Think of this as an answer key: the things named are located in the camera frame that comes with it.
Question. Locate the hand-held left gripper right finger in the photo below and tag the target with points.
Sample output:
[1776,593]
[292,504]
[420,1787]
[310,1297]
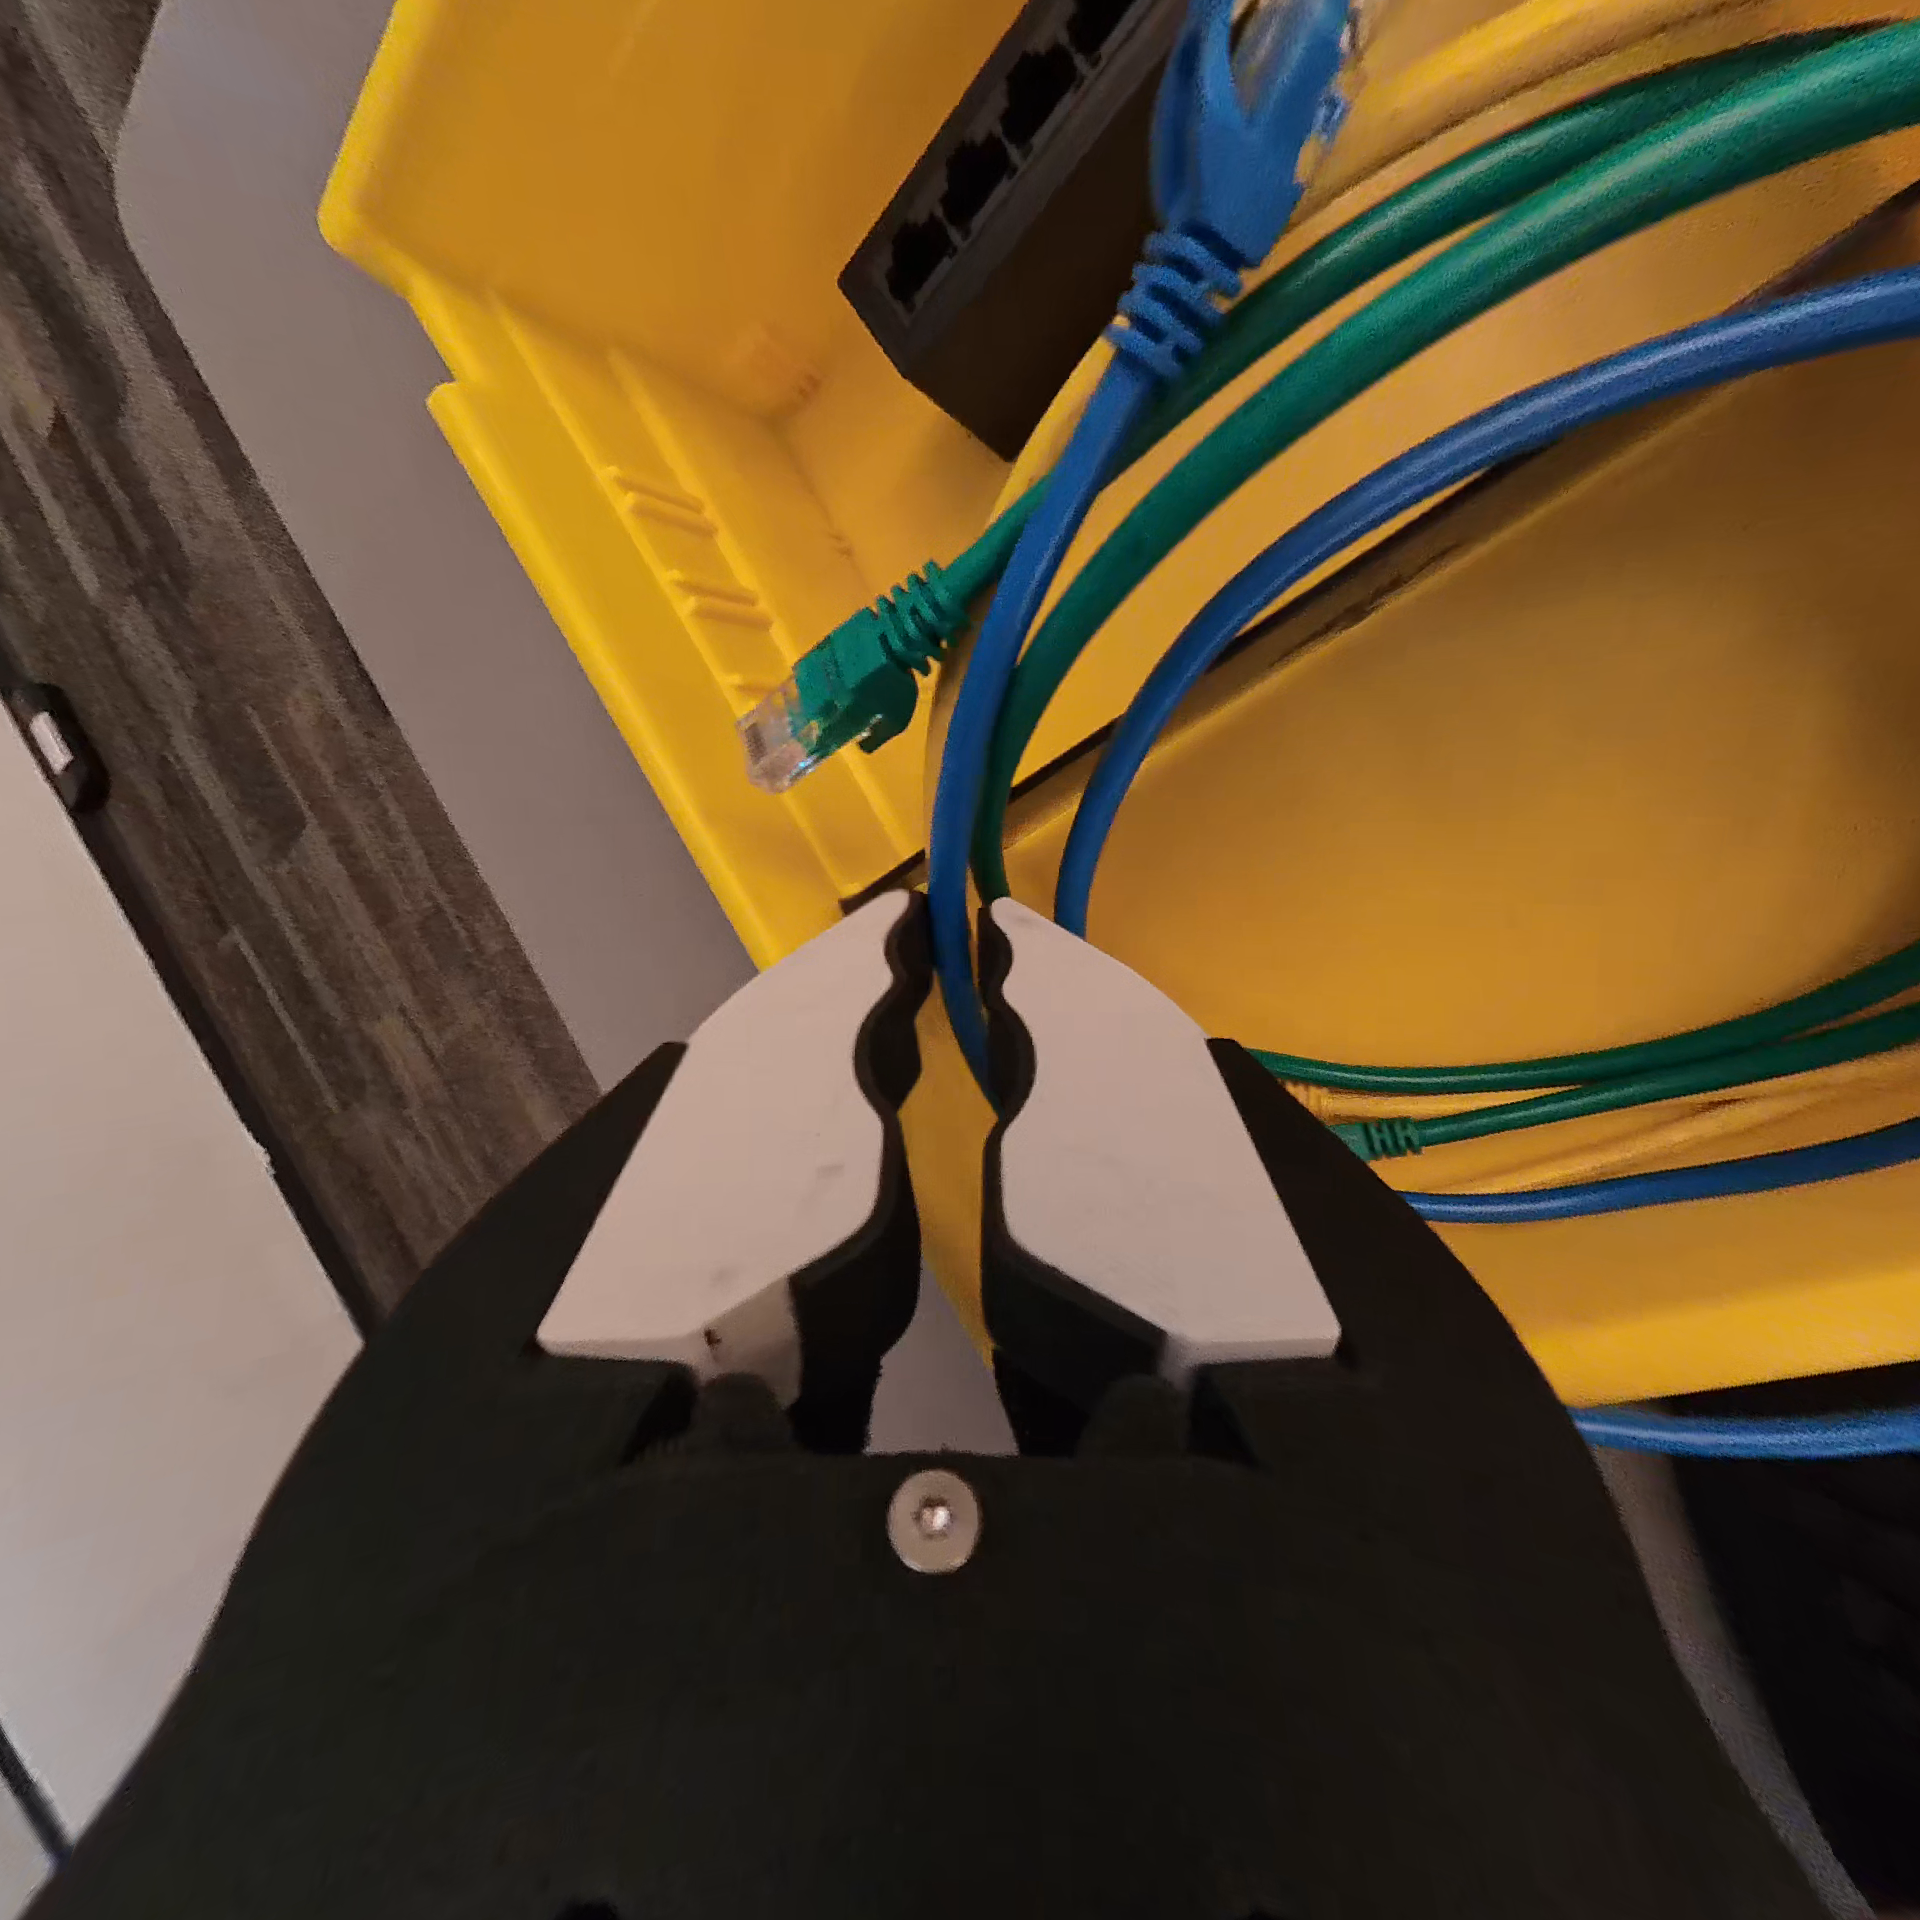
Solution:
[1155,1202]

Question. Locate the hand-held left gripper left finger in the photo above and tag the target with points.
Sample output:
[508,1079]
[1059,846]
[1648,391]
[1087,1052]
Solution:
[720,1186]

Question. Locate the black network switch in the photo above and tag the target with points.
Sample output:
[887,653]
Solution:
[990,345]

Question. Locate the yellow plastic bin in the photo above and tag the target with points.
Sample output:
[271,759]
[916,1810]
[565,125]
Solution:
[676,149]

